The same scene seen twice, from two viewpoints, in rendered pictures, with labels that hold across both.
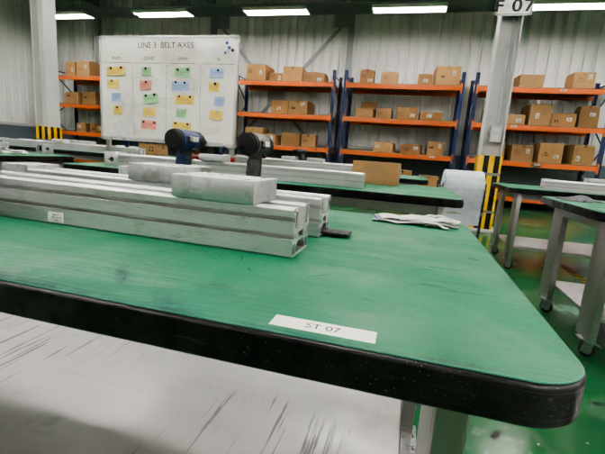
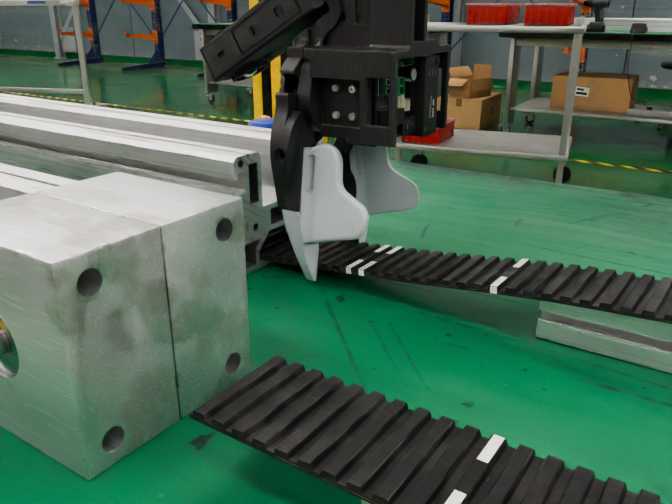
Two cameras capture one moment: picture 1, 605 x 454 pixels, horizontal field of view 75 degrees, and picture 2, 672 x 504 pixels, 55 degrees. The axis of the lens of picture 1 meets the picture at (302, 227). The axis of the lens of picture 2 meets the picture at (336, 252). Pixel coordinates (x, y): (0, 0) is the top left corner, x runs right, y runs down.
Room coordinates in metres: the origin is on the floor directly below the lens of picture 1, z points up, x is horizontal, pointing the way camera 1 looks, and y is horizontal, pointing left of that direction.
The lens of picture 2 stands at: (1.33, 0.96, 0.96)
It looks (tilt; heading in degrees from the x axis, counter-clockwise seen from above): 21 degrees down; 199
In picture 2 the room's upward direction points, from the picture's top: straight up
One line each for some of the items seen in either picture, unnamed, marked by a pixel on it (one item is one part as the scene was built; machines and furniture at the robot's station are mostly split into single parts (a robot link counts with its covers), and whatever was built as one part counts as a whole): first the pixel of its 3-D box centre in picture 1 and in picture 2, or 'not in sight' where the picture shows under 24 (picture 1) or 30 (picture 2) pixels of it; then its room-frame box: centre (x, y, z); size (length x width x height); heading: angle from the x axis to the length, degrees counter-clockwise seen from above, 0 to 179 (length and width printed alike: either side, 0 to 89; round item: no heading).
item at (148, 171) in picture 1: (170, 177); not in sight; (0.98, 0.34, 0.87); 0.16 x 0.11 x 0.07; 75
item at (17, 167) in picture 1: (28, 180); (126, 294); (1.09, 0.77, 0.83); 0.12 x 0.09 x 0.10; 165
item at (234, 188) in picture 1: (226, 194); not in sight; (0.73, 0.15, 0.87); 0.16 x 0.11 x 0.07; 75
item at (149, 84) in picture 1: (167, 140); not in sight; (4.01, 1.41, 0.97); 1.50 x 0.50 x 1.95; 75
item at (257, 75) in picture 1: (284, 127); not in sight; (11.01, 0.68, 1.58); 2.83 x 0.98 x 3.15; 75
